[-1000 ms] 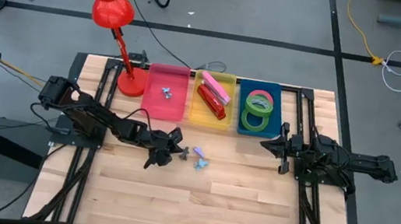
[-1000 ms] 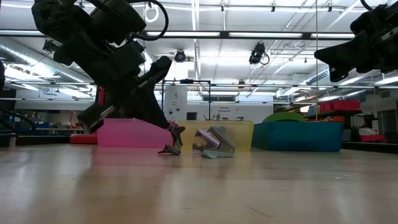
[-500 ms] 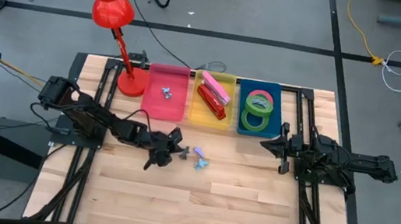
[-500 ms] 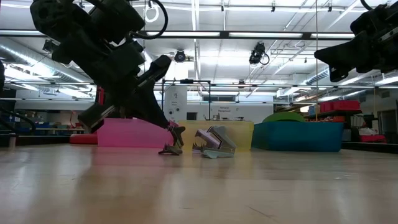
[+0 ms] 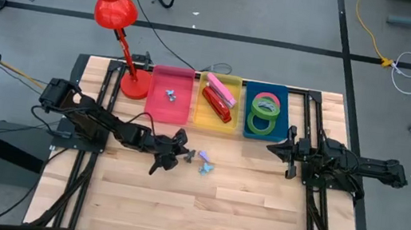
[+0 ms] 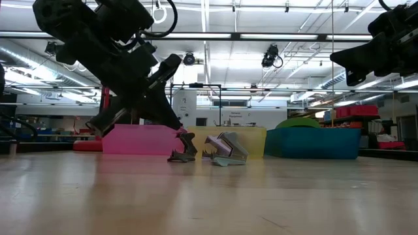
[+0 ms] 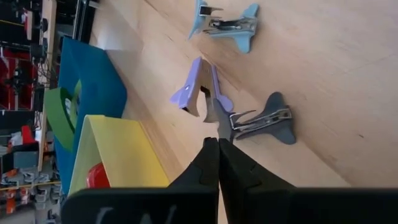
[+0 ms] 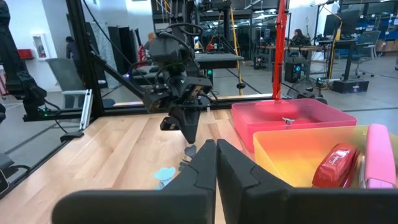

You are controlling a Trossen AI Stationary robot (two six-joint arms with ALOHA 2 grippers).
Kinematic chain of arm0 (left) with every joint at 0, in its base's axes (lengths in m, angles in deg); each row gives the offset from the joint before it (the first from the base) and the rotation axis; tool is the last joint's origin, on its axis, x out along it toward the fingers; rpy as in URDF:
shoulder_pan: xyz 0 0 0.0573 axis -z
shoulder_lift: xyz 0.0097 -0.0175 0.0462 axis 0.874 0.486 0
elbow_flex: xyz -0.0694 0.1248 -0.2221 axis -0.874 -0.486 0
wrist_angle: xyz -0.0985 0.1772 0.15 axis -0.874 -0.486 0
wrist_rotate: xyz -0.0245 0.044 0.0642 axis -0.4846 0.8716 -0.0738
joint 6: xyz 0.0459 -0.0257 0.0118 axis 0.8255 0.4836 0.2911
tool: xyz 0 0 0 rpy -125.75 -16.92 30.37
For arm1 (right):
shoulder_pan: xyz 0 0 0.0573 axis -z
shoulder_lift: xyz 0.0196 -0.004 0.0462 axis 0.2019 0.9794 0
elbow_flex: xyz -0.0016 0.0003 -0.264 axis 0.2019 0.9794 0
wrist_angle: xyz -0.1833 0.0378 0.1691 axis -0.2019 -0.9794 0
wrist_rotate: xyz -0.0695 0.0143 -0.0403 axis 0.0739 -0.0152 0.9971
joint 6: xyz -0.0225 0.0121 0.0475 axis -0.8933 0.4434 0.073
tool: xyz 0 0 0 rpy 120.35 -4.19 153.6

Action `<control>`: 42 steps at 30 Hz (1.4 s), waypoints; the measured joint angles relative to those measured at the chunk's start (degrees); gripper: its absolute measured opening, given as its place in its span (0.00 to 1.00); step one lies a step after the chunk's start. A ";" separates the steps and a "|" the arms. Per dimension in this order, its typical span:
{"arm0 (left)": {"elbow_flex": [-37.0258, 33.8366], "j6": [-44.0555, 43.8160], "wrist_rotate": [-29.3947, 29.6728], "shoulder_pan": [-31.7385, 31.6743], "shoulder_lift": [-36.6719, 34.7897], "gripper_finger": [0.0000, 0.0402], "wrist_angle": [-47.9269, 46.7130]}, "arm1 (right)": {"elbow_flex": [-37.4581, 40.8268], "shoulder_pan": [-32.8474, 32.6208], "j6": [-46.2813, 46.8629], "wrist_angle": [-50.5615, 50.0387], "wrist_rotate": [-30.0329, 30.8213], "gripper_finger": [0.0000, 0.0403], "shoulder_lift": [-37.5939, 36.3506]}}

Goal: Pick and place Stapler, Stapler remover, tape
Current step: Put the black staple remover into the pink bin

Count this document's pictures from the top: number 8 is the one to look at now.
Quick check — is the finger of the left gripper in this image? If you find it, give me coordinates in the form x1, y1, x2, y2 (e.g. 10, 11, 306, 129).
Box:
160, 108, 191, 142
186, 108, 201, 144

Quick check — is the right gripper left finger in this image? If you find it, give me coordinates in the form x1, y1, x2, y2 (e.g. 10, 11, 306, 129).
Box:
51, 139, 218, 224

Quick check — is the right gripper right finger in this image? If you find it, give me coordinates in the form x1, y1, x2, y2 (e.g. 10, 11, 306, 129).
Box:
216, 139, 398, 224

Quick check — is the light blue staple remover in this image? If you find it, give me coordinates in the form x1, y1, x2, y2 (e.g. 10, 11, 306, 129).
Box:
154, 167, 177, 190

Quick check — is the red stapler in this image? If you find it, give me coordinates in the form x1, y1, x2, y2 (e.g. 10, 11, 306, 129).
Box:
312, 142, 361, 189

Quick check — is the pink stapler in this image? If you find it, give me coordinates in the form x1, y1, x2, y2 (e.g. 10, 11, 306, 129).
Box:
360, 123, 398, 190

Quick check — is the black side table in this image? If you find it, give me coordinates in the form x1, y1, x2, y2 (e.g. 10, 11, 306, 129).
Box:
194, 52, 245, 70

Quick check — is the yellow translucent plastic bin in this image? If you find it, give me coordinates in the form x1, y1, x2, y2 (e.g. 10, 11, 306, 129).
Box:
252, 124, 398, 190

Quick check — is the person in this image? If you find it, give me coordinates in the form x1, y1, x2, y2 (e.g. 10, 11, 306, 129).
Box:
290, 29, 312, 47
143, 32, 156, 52
65, 36, 80, 63

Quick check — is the yellow rod with black knob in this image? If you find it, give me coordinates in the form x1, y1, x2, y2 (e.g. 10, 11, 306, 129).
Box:
229, 6, 246, 96

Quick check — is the pink translucent plastic bin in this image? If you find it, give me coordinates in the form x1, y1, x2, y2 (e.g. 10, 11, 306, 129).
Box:
231, 98, 358, 153

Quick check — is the black standing desk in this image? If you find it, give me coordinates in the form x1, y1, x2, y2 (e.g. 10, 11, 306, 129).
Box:
317, 39, 371, 94

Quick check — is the white fire extinguisher cabinet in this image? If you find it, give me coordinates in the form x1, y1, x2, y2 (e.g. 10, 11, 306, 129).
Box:
32, 33, 47, 60

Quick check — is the silver aluminium bracket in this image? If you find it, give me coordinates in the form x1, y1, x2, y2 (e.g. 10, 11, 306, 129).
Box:
79, 89, 93, 131

